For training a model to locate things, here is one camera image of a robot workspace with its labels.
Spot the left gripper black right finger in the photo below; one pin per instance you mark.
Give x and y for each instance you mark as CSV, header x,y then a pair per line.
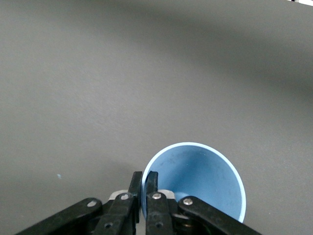
x,y
159,215

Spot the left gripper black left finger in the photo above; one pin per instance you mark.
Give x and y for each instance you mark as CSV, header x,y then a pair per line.
x,y
117,213

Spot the light blue plastic cup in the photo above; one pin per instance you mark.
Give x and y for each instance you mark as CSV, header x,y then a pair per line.
x,y
203,176

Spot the dark grey table mat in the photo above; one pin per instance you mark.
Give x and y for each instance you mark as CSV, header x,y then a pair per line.
x,y
97,98

